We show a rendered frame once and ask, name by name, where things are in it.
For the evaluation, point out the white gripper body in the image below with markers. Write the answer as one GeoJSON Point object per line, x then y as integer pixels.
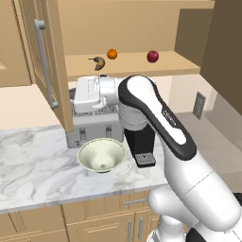
{"type": "Point", "coordinates": [86, 94]}

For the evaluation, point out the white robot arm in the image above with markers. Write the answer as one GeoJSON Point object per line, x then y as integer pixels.
{"type": "Point", "coordinates": [176, 132]}

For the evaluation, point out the brown spotted banana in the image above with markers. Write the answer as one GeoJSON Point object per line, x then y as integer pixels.
{"type": "Point", "coordinates": [100, 64]}

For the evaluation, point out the pale green bowl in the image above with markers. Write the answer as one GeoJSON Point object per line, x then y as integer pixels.
{"type": "Point", "coordinates": [100, 156]}

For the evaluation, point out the red apple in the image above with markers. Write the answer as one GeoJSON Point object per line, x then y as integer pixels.
{"type": "Point", "coordinates": [152, 56]}

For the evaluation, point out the light wood base cabinet door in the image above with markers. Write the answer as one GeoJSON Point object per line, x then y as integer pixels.
{"type": "Point", "coordinates": [31, 225]}
{"type": "Point", "coordinates": [148, 225]}
{"type": "Point", "coordinates": [97, 228]}

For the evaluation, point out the brown cabinet door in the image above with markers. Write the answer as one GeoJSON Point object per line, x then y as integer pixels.
{"type": "Point", "coordinates": [225, 53]}

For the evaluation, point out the grey toaster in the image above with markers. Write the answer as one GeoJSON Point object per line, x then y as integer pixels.
{"type": "Point", "coordinates": [94, 126]}

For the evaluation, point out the orange fruit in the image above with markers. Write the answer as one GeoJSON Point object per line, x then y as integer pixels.
{"type": "Point", "coordinates": [112, 54]}

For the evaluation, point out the black coffee machine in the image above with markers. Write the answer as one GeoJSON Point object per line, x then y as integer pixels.
{"type": "Point", "coordinates": [141, 145]}

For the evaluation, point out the light wood drawer front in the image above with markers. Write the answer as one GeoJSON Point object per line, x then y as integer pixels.
{"type": "Point", "coordinates": [135, 206]}

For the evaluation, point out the light wood neighbouring wall cabinet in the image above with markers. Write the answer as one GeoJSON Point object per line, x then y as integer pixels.
{"type": "Point", "coordinates": [14, 41]}

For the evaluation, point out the grey wall outlet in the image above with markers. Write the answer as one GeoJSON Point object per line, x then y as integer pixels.
{"type": "Point", "coordinates": [199, 105]}

